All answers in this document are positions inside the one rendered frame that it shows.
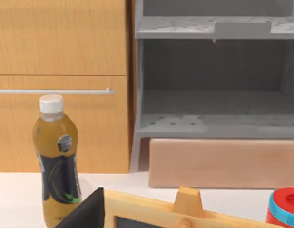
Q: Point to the wooden framed blackboard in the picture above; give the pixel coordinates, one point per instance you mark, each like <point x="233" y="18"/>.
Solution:
<point x="161" y="211"/>

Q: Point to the wooden cupboard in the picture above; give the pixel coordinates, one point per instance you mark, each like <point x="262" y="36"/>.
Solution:
<point x="63" y="85"/>

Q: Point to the yellow bottle with white cap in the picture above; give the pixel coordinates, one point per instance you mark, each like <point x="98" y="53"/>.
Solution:
<point x="55" y="152"/>

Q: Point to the wooden cupboard door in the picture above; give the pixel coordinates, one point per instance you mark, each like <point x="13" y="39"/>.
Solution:
<point x="59" y="35"/>

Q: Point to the grey cabinet with shelves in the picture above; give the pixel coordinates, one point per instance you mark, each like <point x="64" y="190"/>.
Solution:
<point x="216" y="71"/>

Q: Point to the pale wooden drawer front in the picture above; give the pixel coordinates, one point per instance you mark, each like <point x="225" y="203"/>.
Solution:
<point x="223" y="164"/>

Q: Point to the stack of coloured rings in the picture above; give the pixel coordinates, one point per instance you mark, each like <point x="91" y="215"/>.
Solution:
<point x="283" y="206"/>

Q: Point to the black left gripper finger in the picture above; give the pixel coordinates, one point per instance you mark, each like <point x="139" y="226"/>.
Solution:
<point x="90" y="211"/>

